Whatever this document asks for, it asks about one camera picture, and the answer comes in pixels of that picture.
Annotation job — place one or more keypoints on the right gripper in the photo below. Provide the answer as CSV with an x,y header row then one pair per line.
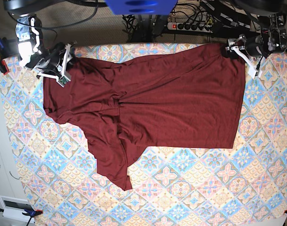
x,y
54,65

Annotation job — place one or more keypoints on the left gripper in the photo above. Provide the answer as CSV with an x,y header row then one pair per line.
x,y
249,49

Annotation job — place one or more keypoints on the maroon t-shirt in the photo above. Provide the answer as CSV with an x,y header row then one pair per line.
x,y
188,99

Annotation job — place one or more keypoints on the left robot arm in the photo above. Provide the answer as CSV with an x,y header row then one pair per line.
x,y
271,16

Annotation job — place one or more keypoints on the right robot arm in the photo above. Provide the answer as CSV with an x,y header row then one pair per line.
x,y
29,28

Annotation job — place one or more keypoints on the white power strip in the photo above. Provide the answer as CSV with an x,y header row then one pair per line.
x,y
193,27

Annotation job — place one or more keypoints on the blue plastic box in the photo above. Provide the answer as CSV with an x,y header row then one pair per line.
x,y
141,7

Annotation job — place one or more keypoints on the patterned tablecloth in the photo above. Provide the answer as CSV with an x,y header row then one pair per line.
x,y
171,186

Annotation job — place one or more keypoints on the blue clamp front left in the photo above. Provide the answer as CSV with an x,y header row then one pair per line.
x,y
30,213

